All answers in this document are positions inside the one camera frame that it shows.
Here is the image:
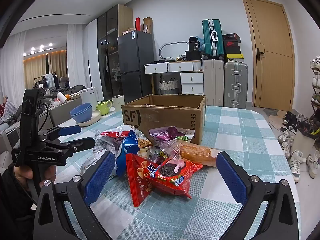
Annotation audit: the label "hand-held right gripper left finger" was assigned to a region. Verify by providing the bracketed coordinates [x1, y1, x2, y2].
[33, 151, 118, 240]

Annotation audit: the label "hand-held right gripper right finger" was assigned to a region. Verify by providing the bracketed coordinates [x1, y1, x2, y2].
[216, 151, 300, 240]

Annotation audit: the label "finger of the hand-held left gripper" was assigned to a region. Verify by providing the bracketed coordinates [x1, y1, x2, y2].
[41, 137, 96, 158]
[37, 125, 82, 143]

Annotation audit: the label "white red noodle packet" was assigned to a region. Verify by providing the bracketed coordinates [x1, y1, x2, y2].
[94, 125, 138, 155]

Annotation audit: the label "red cone snack packet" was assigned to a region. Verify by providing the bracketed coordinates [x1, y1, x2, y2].
[125, 153, 162, 207]

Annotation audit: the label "blue cookie packet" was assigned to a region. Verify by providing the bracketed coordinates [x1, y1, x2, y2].
[115, 130, 140, 177]

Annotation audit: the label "bread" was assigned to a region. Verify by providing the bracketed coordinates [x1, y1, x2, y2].
[160, 140, 220, 167]

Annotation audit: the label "red cookie packet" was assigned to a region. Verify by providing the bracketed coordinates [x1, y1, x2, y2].
[144, 158, 203, 199]

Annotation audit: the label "brown cardboard box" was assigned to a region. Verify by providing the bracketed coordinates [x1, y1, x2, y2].
[122, 94, 206, 145]

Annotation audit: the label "person's left forearm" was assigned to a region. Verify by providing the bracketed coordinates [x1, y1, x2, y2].
[0, 162, 39, 240]

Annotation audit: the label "person's left hand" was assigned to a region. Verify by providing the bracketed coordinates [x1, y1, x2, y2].
[13, 165, 57, 190]

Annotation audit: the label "blue bowl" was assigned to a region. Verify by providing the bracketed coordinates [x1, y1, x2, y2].
[69, 102, 93, 117]
[71, 112, 93, 124]

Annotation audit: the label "cream plate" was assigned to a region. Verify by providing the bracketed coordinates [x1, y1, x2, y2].
[76, 110, 102, 127]

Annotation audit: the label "white kettle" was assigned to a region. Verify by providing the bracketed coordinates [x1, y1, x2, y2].
[79, 87, 99, 106]

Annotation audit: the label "green mug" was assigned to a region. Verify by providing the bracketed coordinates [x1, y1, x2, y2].
[96, 100, 112, 116]

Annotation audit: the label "yellow cake in clear wrapper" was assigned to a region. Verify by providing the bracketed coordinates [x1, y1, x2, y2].
[137, 146, 160, 163]

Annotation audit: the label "clothes rack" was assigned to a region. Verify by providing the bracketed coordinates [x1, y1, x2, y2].
[34, 72, 60, 90]

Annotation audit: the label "white tumbler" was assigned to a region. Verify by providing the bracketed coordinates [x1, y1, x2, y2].
[112, 95, 125, 112]

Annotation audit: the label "white curtain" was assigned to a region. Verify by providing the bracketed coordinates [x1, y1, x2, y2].
[0, 30, 27, 101]
[66, 24, 90, 88]

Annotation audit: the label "scattered sneakers pile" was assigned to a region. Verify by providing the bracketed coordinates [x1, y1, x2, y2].
[277, 110, 320, 183]

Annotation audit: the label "brown doormat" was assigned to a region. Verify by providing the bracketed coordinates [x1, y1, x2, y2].
[262, 107, 288, 131]

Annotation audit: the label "purple candy packet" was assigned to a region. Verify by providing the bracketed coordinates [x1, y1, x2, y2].
[149, 127, 188, 142]

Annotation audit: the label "beige bin with dark bag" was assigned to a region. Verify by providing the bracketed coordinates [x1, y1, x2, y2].
[291, 116, 320, 159]

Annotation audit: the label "dark glass cabinet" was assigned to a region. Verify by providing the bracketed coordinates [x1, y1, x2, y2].
[96, 4, 134, 102]

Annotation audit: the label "silver suitcase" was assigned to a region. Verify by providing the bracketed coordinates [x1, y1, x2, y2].
[223, 62, 249, 109]

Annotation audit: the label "beige suitcase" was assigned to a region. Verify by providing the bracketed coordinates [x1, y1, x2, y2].
[202, 59, 225, 107]

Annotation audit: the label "dark fridge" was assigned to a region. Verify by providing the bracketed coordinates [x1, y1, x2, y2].
[117, 30, 155, 104]

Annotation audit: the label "woven basket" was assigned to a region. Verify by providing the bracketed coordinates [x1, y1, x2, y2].
[158, 78, 179, 95]

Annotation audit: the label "white drawer desk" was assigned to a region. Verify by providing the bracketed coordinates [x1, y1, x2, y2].
[144, 60, 204, 95]

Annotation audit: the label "metal shoe rack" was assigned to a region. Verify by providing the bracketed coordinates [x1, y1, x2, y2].
[309, 56, 320, 130]

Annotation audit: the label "yellow black box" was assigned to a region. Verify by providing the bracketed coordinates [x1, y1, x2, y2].
[226, 54, 245, 63]

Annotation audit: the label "black shoe box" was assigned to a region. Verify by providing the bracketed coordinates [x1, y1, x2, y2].
[223, 46, 242, 55]
[222, 33, 241, 42]

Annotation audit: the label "black storage box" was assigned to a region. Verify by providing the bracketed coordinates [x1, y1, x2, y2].
[185, 50, 204, 61]

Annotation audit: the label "wooden door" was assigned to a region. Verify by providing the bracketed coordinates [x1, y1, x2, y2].
[241, 0, 296, 112]

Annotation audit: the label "tall cardboard box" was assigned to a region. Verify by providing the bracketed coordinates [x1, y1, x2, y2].
[142, 17, 153, 34]

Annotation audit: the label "black bag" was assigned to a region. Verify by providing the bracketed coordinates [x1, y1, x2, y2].
[188, 36, 202, 52]

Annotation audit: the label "rows of assorted shoes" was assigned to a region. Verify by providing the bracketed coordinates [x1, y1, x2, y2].
[310, 56, 320, 105]

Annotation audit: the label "teal suitcase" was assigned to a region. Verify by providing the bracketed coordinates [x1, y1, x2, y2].
[202, 19, 223, 60]

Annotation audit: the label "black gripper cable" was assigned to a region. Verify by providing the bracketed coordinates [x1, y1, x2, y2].
[40, 102, 50, 131]

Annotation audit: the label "silver curved metal frame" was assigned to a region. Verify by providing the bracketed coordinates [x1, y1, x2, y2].
[159, 42, 189, 60]

